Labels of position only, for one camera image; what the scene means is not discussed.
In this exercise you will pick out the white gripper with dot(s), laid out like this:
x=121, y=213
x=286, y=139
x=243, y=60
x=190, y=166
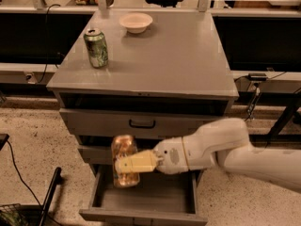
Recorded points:
x=170, y=155

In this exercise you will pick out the black wire basket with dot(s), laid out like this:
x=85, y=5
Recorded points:
x=10, y=215

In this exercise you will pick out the grey middle drawer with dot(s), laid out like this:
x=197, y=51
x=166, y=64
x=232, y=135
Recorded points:
x=96, y=154

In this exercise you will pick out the black power adapter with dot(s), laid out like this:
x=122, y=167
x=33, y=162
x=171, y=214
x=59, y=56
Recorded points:
x=257, y=77

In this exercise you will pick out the black stand leg left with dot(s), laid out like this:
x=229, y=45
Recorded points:
x=56, y=180

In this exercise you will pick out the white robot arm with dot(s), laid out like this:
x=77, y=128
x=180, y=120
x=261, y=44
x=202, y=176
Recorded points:
x=225, y=144

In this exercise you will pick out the grey top drawer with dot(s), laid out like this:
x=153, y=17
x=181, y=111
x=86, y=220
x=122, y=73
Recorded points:
x=109, y=123

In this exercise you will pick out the green soda can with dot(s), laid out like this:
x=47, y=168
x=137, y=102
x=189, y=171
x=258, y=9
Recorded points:
x=96, y=47

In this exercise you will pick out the grey open bottom drawer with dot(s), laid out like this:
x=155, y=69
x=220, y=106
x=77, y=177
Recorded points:
x=158, y=200

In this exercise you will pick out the black table leg right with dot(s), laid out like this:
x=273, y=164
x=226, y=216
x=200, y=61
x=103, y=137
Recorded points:
x=274, y=135

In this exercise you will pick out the white paper bowl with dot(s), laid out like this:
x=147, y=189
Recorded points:
x=135, y=22

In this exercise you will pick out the grey drawer cabinet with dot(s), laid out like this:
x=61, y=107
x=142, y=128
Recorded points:
x=177, y=66

